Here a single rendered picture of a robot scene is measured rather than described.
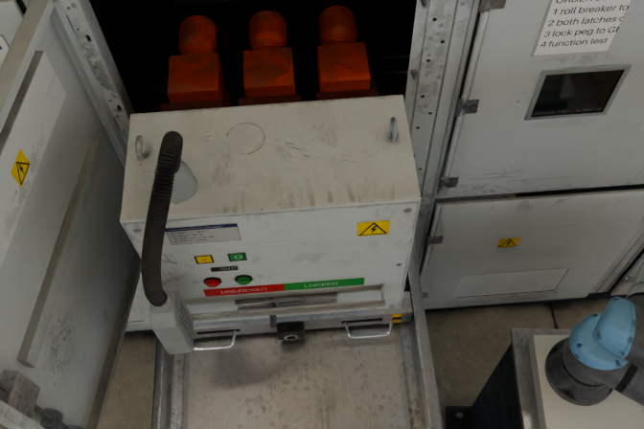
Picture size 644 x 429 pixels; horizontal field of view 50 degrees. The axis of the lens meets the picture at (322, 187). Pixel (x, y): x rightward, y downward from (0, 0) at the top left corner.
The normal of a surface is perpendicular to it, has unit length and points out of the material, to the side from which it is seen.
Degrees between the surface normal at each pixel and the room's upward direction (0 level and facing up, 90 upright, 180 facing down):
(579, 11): 90
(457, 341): 0
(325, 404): 0
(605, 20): 90
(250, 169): 0
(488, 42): 90
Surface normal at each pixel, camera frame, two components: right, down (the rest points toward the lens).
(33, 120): 0.99, 0.07
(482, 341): -0.03, -0.52
